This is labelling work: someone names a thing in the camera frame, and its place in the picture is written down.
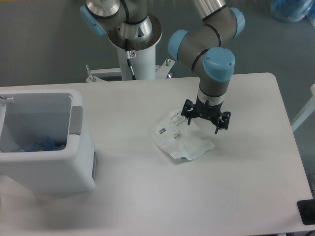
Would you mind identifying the white plastic medical packaging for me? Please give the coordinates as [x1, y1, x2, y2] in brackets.
[151, 109, 215, 161]

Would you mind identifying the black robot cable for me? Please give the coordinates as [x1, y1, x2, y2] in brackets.
[124, 38, 137, 81]

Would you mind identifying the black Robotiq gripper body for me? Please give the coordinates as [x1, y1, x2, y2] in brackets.
[193, 99, 222, 121]

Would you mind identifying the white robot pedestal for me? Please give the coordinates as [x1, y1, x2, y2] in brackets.
[107, 13, 162, 81]

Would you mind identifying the white frame leg right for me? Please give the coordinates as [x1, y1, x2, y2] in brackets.
[291, 84, 315, 132]

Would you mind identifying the white metal base frame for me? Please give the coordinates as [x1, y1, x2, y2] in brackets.
[85, 59, 175, 83]

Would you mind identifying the black device at table edge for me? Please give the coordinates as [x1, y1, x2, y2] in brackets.
[297, 199, 315, 225]

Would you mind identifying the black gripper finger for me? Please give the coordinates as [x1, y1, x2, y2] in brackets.
[181, 99, 198, 125]
[210, 112, 231, 134]

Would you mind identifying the clear crushed plastic bottle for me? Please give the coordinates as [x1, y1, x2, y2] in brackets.
[11, 137, 66, 152]

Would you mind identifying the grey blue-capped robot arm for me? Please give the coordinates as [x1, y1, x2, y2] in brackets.
[80, 0, 245, 130]

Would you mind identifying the blue plastic bag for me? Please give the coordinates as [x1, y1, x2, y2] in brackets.
[270, 0, 315, 23]

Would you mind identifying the white trash can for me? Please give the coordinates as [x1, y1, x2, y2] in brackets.
[0, 88, 96, 193]

